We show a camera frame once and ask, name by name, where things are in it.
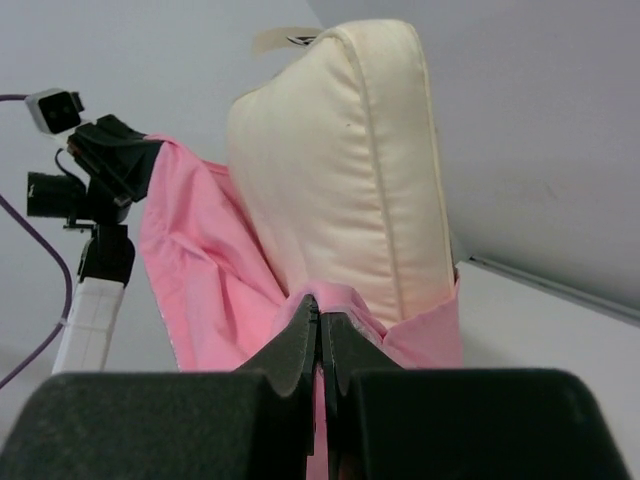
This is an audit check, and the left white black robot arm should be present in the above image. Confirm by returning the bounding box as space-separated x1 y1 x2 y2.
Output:
27 114 162 374

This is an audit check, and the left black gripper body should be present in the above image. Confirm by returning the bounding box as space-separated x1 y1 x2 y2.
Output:
26 114 163 229

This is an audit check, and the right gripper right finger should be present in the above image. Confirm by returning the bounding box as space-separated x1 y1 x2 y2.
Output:
320 313 405 479

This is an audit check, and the pink satin pillowcase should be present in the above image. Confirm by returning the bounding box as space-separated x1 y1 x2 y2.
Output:
137 132 462 480

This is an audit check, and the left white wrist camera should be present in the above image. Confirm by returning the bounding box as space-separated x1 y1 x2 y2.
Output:
24 88 84 135

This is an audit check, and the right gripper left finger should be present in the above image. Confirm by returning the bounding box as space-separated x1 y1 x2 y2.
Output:
237 294 318 455

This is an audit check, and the cream pillow with bear print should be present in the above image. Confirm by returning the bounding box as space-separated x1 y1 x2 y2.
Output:
227 19 455 324

